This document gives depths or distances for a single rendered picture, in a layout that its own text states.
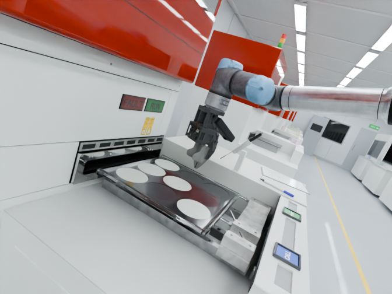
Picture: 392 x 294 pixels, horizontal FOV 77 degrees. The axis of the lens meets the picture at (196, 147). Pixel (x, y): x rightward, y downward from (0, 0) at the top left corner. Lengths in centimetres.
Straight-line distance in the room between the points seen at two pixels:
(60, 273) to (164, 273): 21
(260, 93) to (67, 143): 52
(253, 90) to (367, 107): 27
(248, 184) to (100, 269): 61
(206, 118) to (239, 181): 32
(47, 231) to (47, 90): 31
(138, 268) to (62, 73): 46
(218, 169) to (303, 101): 42
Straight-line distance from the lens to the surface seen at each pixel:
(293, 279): 53
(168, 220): 74
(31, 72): 60
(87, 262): 59
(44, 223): 67
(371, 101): 73
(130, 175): 79
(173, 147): 107
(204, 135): 77
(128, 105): 82
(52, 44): 61
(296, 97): 78
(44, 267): 65
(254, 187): 98
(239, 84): 72
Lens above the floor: 122
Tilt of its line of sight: 13 degrees down
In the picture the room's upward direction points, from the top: 20 degrees clockwise
